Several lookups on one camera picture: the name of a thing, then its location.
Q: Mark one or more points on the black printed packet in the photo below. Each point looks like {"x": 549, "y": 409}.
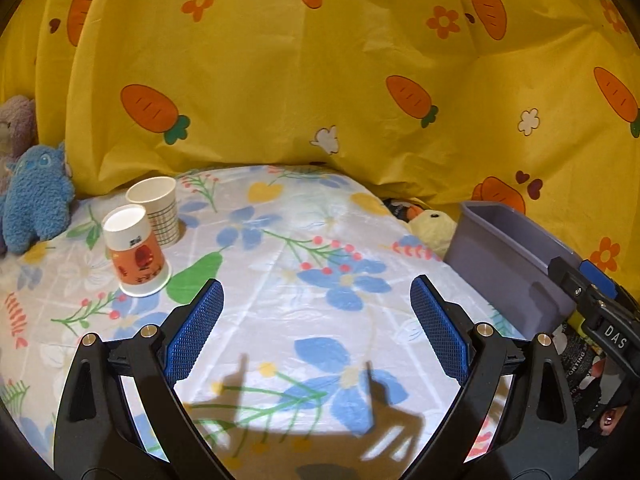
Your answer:
{"x": 582, "y": 375}

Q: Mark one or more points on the yellow duck plush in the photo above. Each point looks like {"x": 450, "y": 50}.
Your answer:
{"x": 432, "y": 227}

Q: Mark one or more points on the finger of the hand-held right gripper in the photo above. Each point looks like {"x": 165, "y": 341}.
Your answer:
{"x": 597, "y": 275}
{"x": 565, "y": 280}

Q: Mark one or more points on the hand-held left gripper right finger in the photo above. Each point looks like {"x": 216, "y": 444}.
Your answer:
{"x": 440, "y": 330}

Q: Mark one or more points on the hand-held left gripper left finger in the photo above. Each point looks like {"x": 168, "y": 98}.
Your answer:
{"x": 195, "y": 335}

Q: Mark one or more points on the floral tablecloth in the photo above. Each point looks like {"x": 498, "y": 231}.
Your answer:
{"x": 310, "y": 270}

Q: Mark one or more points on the orange-print paper cup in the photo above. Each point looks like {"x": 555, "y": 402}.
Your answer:
{"x": 137, "y": 260}

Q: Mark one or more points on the yellow carrot-print cloth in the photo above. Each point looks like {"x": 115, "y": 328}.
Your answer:
{"x": 310, "y": 85}

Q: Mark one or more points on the white grid-print paper cup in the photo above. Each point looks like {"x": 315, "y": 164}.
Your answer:
{"x": 155, "y": 210}

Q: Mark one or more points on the grey plastic bin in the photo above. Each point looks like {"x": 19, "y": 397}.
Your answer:
{"x": 500, "y": 255}

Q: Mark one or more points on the black and orange toy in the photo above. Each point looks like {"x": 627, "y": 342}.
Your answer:
{"x": 400, "y": 208}

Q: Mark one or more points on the blue plush toy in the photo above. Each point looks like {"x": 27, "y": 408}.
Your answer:
{"x": 37, "y": 200}

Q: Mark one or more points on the purple teddy bear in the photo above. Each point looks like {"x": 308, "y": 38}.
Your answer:
{"x": 15, "y": 125}

